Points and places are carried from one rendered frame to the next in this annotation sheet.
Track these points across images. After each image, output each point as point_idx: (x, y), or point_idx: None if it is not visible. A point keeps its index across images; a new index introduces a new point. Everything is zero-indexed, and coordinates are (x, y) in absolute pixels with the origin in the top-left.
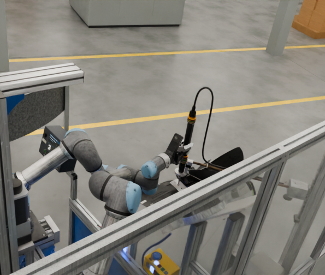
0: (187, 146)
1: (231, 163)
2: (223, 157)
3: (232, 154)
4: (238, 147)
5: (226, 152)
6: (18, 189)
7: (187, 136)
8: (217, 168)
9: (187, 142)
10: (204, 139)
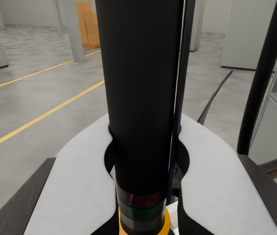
0: (218, 172)
1: (202, 124)
2: (200, 121)
3: (212, 101)
4: (233, 70)
5: (211, 100)
6: None
7: (149, 39)
8: None
9: (161, 125)
10: None
